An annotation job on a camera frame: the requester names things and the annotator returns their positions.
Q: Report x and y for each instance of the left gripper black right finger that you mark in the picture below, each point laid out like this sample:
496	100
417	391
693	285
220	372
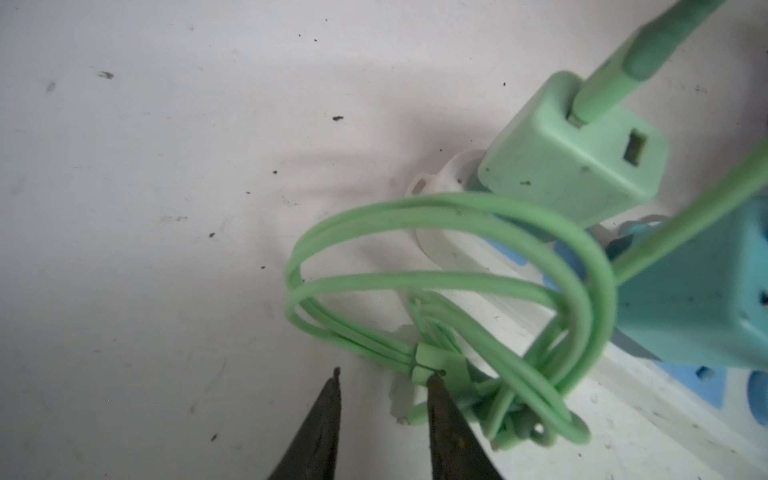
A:
455	451

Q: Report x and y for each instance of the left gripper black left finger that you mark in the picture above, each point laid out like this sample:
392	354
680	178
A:
313	451

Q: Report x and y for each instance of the white blue power strip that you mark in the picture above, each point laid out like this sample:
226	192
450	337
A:
726	438

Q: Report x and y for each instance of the teal charger adapter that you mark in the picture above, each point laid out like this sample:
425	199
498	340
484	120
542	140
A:
705	303

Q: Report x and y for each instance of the green charger adapter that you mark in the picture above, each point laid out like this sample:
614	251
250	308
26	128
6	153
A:
587	174

